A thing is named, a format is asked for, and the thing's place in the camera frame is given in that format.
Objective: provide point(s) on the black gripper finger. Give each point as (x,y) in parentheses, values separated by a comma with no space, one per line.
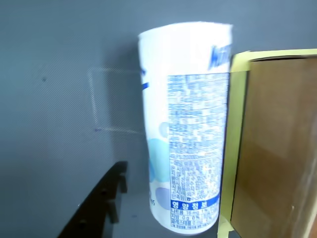
(94,213)

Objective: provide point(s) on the white blue drink can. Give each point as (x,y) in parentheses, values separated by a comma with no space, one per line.
(185,124)

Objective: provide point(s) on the brown cardboard box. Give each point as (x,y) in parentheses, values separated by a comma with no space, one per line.
(277,148)

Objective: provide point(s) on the dark grey table mat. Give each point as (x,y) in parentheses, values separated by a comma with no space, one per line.
(62,74)

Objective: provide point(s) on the yellow paper sheet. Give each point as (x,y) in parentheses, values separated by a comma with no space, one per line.
(235,111)

